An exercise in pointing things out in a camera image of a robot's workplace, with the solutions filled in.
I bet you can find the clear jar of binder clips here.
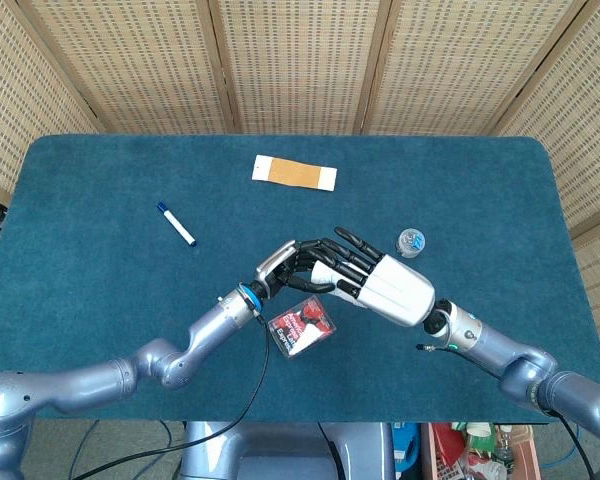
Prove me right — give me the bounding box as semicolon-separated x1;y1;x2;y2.
394;227;427;259

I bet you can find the black right shoulder cable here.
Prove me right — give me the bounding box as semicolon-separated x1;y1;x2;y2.
547;408;596;480

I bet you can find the woven wooden folding screen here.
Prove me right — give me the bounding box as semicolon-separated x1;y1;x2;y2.
0;0;600;326

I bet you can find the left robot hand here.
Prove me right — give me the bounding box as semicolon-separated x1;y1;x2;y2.
252;239;334;301

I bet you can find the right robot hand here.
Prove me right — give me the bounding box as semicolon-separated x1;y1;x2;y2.
297;226;436;329

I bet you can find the blue fabric table cover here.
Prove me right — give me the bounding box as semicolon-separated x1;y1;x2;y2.
0;133;600;425

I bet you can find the tan and white flat packet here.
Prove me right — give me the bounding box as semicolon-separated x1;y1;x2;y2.
250;154;339;192

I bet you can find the silver robot torso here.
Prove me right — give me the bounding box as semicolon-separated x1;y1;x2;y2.
182;422;396;480

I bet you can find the red snack packet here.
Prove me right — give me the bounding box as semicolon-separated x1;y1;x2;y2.
268;294;338;360

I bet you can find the blue floor cable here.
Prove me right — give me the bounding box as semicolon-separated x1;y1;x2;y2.
68;419;102;480

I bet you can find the blue and white marker pen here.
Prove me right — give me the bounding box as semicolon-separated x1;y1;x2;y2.
156;201;197;248

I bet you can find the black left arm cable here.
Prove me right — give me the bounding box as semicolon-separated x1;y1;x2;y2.
72;308;272;480

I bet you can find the blue plastic item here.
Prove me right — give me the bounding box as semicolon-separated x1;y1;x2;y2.
391;422;422;469

